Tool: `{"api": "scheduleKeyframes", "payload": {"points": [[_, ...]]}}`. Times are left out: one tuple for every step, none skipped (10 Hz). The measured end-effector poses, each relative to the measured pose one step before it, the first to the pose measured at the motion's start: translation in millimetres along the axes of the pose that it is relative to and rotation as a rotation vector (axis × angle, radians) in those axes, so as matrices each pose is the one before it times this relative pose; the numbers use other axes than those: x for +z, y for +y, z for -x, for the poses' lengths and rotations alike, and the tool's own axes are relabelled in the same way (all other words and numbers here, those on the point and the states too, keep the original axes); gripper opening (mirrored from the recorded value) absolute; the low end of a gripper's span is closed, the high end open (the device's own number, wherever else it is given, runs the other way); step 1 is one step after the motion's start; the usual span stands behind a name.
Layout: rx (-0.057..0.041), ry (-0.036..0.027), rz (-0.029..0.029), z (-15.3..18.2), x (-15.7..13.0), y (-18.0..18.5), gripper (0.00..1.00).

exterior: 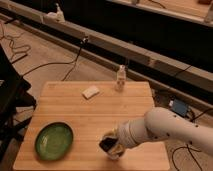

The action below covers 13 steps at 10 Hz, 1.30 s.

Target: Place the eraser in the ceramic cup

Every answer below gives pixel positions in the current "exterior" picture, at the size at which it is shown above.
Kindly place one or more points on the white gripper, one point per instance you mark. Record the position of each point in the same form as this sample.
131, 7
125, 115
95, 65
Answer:
124, 140

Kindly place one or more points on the dark ceramic cup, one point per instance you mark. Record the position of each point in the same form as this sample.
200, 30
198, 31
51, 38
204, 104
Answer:
108, 144

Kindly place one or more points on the white eraser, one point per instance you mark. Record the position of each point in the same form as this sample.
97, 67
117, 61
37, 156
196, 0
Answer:
90, 92

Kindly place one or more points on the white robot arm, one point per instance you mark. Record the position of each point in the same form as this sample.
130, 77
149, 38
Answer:
158, 124

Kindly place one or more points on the green ceramic plate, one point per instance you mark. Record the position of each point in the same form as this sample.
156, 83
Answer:
53, 141

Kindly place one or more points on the blue box on floor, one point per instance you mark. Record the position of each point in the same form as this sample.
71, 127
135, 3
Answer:
179, 107

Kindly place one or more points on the small clear bottle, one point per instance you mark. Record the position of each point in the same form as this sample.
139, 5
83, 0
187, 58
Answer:
120, 78

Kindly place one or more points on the long wooden beam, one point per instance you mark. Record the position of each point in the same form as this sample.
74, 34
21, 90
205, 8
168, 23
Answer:
127, 29

